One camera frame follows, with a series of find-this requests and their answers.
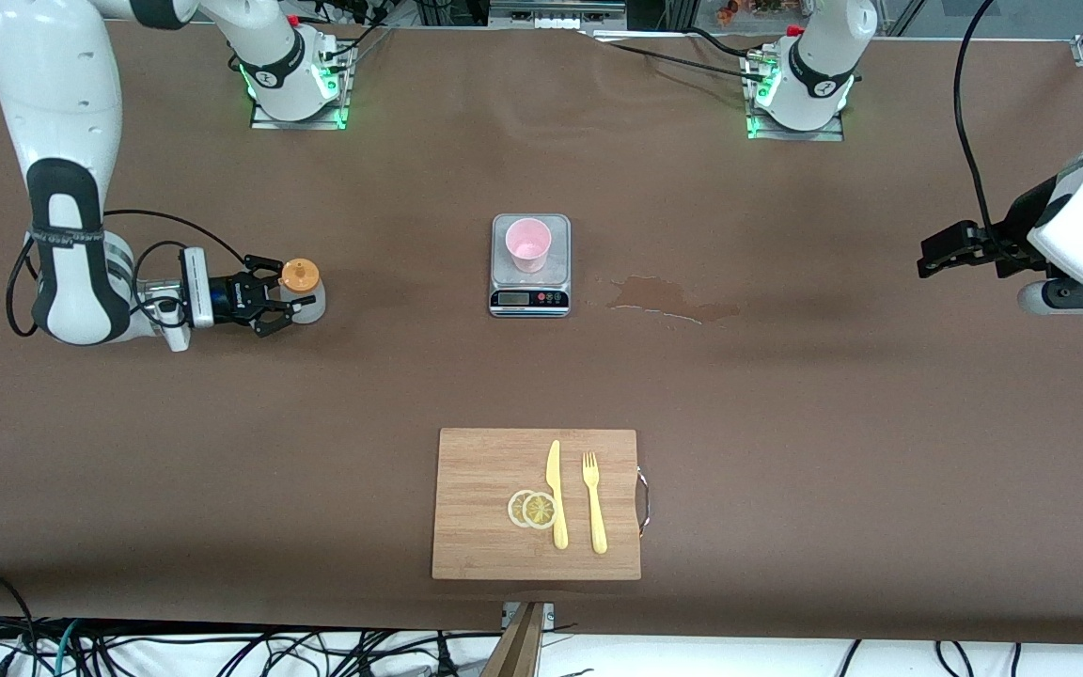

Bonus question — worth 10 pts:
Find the clear orange-capped sauce bottle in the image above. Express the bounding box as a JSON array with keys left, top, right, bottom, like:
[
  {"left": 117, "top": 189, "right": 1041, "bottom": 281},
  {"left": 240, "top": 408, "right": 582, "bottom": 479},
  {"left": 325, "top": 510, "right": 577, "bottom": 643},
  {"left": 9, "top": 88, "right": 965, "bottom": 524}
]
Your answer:
[{"left": 278, "top": 259, "right": 328, "bottom": 325}]

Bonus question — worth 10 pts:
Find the pink plastic cup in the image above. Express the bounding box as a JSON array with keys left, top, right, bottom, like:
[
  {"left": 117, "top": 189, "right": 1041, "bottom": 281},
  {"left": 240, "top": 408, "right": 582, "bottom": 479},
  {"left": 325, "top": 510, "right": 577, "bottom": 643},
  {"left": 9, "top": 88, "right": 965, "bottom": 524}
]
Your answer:
[{"left": 505, "top": 217, "right": 554, "bottom": 275}]

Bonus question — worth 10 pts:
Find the brown liquid spill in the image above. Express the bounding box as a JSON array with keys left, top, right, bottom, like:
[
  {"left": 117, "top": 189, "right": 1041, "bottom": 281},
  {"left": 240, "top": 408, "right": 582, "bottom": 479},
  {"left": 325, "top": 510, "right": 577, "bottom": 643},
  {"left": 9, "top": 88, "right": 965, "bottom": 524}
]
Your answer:
[{"left": 605, "top": 275, "right": 742, "bottom": 326}]

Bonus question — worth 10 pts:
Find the silver digital kitchen scale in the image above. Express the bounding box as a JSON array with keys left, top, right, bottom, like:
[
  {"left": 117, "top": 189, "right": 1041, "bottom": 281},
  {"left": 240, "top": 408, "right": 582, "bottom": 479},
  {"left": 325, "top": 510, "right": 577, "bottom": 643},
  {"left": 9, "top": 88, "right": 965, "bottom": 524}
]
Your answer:
[{"left": 489, "top": 213, "right": 573, "bottom": 319}]

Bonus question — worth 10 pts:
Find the colourful toy food pile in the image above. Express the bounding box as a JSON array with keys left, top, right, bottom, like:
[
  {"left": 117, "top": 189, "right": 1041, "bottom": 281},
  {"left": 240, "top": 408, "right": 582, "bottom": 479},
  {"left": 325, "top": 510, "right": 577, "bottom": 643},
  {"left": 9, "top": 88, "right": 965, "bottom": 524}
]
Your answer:
[{"left": 715, "top": 0, "right": 787, "bottom": 25}]

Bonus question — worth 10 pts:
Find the yellow plastic knife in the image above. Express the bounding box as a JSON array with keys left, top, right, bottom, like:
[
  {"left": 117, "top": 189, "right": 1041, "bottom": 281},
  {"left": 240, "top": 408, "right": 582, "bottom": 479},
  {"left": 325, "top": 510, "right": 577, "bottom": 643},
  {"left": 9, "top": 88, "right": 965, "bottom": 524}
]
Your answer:
[{"left": 545, "top": 439, "right": 570, "bottom": 551}]

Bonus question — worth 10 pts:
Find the yellow plastic fork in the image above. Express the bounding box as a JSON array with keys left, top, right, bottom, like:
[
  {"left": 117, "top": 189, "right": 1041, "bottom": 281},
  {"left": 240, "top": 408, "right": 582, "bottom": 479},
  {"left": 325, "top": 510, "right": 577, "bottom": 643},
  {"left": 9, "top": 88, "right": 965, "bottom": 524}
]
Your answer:
[{"left": 582, "top": 451, "right": 609, "bottom": 555}]

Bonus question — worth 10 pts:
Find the white power strip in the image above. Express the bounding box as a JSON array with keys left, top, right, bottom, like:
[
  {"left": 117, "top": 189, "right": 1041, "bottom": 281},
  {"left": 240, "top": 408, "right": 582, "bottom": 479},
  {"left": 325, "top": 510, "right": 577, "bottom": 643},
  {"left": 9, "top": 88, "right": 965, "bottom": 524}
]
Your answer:
[{"left": 490, "top": 0, "right": 629, "bottom": 31}]

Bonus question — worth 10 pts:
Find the wooden beam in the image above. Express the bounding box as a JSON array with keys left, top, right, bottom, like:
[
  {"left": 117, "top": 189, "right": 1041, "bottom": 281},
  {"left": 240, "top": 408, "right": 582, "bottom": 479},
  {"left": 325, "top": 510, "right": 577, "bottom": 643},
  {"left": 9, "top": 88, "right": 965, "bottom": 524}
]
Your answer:
[{"left": 480, "top": 602, "right": 547, "bottom": 677}]

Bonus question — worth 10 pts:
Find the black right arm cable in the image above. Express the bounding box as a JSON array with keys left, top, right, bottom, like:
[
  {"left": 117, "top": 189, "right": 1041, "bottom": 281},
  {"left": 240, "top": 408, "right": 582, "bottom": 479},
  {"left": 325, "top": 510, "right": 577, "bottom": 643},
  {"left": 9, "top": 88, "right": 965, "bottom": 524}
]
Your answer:
[{"left": 6, "top": 209, "right": 251, "bottom": 338}]

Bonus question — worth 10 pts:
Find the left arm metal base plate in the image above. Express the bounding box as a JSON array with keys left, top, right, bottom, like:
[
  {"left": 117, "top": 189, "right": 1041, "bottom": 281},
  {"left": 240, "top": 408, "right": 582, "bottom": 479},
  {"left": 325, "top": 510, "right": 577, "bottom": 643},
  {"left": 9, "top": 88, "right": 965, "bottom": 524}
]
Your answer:
[{"left": 746, "top": 52, "right": 846, "bottom": 143}]

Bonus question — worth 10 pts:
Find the bamboo cutting board with handle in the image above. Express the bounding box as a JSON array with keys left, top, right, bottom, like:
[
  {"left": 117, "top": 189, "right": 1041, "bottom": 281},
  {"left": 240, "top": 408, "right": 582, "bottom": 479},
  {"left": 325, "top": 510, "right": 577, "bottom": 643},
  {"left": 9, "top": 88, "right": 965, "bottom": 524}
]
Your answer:
[{"left": 431, "top": 428, "right": 651, "bottom": 582}]

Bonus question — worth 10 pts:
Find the black base power cable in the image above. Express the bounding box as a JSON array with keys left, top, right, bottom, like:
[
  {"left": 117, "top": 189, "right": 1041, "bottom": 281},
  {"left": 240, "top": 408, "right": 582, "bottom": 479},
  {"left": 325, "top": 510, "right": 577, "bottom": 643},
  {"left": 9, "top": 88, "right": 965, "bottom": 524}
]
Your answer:
[{"left": 589, "top": 28, "right": 768, "bottom": 81}]

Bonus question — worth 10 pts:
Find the teal floor cable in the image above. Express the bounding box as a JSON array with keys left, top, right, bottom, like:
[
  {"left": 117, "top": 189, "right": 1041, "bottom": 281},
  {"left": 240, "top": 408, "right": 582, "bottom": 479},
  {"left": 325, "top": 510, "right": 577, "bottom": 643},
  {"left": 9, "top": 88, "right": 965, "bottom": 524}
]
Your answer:
[{"left": 51, "top": 619, "right": 84, "bottom": 677}]

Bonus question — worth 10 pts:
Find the small metal bracket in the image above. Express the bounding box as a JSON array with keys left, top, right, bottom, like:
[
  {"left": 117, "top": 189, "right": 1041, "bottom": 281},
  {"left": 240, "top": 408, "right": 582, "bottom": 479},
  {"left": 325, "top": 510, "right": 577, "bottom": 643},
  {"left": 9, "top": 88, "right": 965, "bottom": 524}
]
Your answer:
[{"left": 501, "top": 602, "right": 557, "bottom": 629}]

